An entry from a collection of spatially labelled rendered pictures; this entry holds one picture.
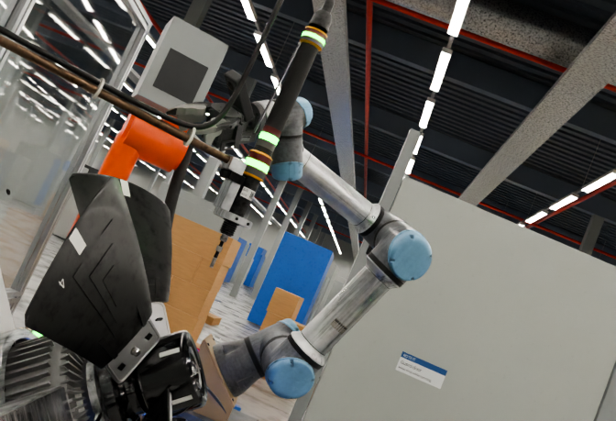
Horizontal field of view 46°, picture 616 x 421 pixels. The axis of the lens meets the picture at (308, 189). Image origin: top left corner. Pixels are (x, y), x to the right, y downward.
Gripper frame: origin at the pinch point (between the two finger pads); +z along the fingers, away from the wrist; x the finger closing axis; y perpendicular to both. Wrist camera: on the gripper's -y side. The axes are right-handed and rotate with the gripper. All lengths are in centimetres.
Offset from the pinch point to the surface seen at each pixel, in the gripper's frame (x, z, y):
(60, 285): -47, 50, -6
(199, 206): 675, -589, 545
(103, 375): -42, 39, 16
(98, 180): -15.7, 27.4, 0.8
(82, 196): -18.4, 31.6, 1.7
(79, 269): -45, 47, -7
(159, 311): -35.3, 25.6, 14.9
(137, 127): 283, -182, 161
